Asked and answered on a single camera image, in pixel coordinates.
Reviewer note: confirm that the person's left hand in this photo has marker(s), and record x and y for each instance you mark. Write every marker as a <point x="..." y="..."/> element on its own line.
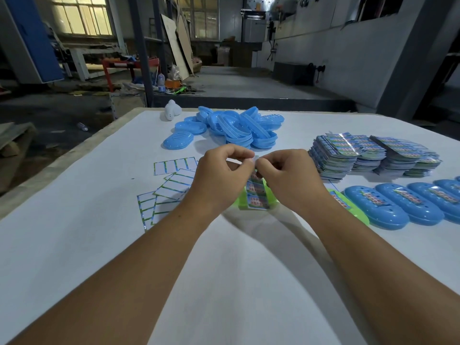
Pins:
<point x="219" y="183"/>

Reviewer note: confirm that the person's right hand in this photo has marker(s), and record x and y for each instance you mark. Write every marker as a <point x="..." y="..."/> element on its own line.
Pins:
<point x="298" y="183"/>

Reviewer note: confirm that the green-edged sticker sheet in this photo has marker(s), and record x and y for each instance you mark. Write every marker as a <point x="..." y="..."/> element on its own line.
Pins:
<point x="181" y="177"/>
<point x="257" y="201"/>
<point x="169" y="166"/>

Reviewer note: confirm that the stacks of colourful sticker sheets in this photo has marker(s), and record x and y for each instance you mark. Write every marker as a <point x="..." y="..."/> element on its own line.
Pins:
<point x="334" y="156"/>

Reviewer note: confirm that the pile of blue soap dishes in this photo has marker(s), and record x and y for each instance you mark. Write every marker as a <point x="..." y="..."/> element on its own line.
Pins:
<point x="248" y="131"/>

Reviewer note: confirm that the green soap dish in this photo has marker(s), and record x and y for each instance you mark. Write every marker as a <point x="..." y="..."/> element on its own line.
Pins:
<point x="355" y="213"/>

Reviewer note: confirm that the person's left forearm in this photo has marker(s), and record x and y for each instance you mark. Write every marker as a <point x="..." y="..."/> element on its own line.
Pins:
<point x="115" y="283"/>

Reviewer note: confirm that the person's right forearm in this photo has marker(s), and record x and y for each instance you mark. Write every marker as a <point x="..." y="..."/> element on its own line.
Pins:
<point x="388" y="276"/>

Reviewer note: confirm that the orange box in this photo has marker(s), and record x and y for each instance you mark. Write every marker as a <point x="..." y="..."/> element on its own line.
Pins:
<point x="173" y="84"/>

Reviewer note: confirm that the black box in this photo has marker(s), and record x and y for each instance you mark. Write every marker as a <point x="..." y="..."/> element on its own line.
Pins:
<point x="294" y="73"/>

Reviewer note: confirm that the small white plastic figure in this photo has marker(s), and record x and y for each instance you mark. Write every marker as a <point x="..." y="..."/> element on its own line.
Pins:
<point x="173" y="109"/>

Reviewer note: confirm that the green tool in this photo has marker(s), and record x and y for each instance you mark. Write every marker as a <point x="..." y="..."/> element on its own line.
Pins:
<point x="179" y="90"/>

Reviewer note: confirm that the clear water bottle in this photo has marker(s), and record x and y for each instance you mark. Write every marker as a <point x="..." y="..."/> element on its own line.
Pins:
<point x="161" y="83"/>

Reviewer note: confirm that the pale wooden crate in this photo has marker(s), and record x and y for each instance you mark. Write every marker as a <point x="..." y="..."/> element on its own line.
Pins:
<point x="128" y="107"/>

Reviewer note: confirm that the white plastic bag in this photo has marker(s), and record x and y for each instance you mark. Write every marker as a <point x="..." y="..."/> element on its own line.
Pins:
<point x="174" y="72"/>

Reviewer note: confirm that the wicker basket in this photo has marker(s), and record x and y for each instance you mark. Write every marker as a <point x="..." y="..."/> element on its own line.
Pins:
<point x="197" y="65"/>

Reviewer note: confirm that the pale leaning plywood board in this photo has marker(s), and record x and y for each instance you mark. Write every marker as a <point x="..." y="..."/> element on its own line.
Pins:
<point x="175" y="48"/>

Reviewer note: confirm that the brown leaning board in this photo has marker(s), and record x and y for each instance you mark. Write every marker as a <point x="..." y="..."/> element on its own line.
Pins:
<point x="185" y="43"/>

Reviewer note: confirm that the plastic bottle on floor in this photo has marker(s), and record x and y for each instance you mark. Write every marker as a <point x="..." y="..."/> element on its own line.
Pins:
<point x="82" y="127"/>

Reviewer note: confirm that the red metal table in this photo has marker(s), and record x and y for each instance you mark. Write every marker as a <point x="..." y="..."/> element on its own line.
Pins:
<point x="118" y="63"/>

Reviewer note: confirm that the silver machine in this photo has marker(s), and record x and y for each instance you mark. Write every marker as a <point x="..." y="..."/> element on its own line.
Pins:
<point x="256" y="30"/>

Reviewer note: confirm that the wide window with grid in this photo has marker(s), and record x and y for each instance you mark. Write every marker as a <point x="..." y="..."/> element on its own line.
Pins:
<point x="205" y="19"/>

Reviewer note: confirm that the grey slanted pillar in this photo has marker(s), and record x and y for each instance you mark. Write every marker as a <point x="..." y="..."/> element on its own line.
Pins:
<point x="415" y="64"/>

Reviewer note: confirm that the wooden pallet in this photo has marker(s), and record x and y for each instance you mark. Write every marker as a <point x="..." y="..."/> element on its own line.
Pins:
<point x="14" y="136"/>

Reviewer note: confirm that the large bright window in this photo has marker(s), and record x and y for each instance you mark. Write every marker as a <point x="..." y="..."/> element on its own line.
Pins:
<point x="81" y="16"/>

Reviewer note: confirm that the blue and white machine cabinet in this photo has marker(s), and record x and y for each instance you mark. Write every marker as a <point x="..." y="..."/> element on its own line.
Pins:
<point x="36" y="37"/>

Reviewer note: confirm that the black wall plug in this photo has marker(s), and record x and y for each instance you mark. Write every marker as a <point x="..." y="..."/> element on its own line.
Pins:
<point x="320" y="69"/>

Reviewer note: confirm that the thick dark steel post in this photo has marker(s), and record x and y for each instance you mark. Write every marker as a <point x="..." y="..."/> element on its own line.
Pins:
<point x="141" y="57"/>

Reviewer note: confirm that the thin dark steel post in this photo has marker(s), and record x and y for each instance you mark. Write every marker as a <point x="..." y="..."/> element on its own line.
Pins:
<point x="160" y="35"/>

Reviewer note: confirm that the white metal workbench frame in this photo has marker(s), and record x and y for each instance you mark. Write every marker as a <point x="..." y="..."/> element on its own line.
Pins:
<point x="81" y="62"/>

